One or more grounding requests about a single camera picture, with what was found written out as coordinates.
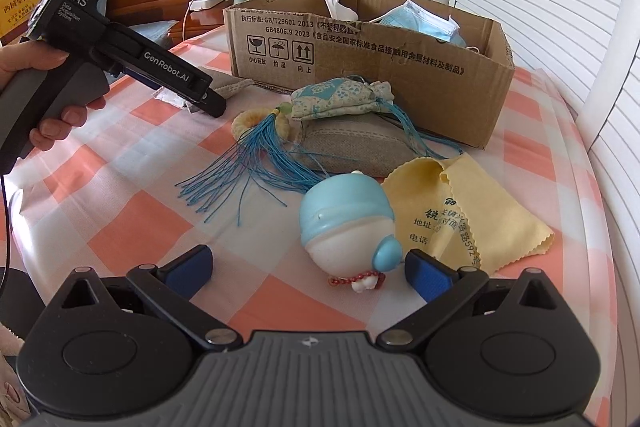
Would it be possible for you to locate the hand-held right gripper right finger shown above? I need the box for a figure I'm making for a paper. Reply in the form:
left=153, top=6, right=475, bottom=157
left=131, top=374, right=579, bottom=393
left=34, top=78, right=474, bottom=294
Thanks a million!
left=377, top=250, right=563, bottom=351

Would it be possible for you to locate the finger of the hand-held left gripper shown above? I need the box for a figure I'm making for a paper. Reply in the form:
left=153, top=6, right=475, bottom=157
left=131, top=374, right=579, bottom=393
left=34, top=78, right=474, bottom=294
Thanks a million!
left=167, top=79, right=227, bottom=118

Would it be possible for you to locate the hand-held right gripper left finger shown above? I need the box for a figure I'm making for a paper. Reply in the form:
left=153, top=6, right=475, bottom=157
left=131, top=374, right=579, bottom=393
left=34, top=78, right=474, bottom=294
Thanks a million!
left=59, top=244, right=240, bottom=351

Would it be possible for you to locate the blue and white plush toy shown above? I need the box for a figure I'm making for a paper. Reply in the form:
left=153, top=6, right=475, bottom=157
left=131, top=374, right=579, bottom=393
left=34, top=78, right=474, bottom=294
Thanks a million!
left=298, top=170, right=404, bottom=294

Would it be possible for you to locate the white cloth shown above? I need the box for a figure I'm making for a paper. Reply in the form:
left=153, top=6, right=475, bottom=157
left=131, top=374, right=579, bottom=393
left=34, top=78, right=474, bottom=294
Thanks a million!
left=324, top=0, right=360, bottom=24

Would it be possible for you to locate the brown cardboard box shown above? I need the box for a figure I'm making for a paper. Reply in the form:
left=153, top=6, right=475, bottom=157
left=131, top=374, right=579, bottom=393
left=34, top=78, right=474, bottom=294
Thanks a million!
left=223, top=0, right=516, bottom=151

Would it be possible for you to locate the blue face mask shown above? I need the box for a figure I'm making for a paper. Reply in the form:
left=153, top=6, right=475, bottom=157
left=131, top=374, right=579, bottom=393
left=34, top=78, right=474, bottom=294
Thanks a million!
left=372, top=0, right=469, bottom=51

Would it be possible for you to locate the person's left hand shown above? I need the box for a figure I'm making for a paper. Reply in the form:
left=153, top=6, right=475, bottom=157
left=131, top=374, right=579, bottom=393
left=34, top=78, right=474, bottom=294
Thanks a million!
left=0, top=41, right=109, bottom=151

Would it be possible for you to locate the small white packet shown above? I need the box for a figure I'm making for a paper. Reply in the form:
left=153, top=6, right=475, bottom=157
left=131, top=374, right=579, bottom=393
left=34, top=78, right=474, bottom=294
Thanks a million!
left=152, top=84, right=202, bottom=114

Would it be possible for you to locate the yellow printed sign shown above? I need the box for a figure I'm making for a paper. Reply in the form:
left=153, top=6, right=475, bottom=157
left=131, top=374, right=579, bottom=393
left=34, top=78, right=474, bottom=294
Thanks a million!
left=0, top=0, right=77, bottom=48

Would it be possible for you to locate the pink checked tablecloth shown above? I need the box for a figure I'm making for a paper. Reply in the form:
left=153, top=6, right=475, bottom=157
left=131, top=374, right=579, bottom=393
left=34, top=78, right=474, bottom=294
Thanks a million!
left=0, top=24, right=609, bottom=360

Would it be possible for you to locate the yellow cleaning cloth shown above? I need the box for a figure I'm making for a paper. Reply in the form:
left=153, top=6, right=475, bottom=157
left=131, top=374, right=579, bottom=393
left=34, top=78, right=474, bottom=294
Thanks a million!
left=382, top=156, right=556, bottom=276

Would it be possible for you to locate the wooden nightstand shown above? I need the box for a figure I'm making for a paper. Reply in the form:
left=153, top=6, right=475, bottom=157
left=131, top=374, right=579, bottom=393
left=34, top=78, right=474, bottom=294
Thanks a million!
left=107, top=0, right=233, bottom=34

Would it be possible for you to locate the beige linen pouch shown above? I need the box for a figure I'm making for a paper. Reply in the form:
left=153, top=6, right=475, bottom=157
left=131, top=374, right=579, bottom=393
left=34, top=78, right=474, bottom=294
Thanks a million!
left=299, top=113, right=427, bottom=176

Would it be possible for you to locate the pink fluffy clothing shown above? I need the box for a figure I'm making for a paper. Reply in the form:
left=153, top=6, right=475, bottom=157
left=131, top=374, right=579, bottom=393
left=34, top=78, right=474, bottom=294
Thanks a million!
left=0, top=324, right=32, bottom=424

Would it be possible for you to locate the white louvered door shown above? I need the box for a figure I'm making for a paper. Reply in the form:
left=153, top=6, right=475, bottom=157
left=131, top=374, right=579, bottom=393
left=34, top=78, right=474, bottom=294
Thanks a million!
left=435, top=0, right=640, bottom=268

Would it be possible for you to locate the beige ring blue tassel pendant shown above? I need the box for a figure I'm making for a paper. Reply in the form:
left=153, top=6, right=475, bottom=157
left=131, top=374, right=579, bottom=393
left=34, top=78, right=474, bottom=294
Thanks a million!
left=175, top=103, right=327, bottom=226

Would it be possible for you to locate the white charging cable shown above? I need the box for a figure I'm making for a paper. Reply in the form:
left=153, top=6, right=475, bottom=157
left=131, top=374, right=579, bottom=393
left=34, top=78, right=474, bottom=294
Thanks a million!
left=181, top=0, right=199, bottom=44

